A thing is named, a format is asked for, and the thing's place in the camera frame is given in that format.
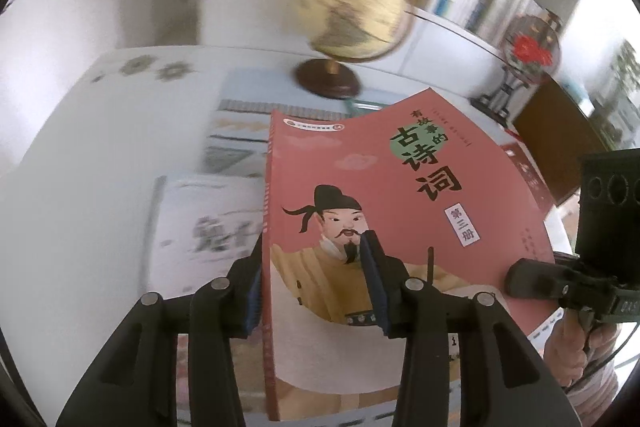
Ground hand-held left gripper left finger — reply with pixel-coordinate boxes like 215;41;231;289
54;231;266;427

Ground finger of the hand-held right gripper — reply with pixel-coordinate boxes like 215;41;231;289
504;257;617;309

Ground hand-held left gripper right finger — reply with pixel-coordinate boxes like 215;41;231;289
361;230;579;427

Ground pink illustrated book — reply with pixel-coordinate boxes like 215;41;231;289
260;88;556;423

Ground person's right forearm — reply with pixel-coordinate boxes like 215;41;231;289
567;352;623;427

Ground person's right hand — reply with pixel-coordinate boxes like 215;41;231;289
542;311;626;388

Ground brown wooden cabinet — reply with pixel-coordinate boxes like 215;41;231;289
510;74;608;208

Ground dark red book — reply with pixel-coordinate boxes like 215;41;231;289
500;139;556;208

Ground white illustrated picture book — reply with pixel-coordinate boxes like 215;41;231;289
145;174;266;298

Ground green plant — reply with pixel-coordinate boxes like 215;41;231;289
590;39;640;142

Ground patterned table mat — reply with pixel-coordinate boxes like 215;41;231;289
197;94;401;188

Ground glass dome with red flowers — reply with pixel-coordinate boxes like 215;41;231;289
470;9;563;125

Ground beige desk globe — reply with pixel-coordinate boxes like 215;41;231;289
292;0;413;100

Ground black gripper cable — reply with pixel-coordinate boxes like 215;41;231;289
570;321;632;390

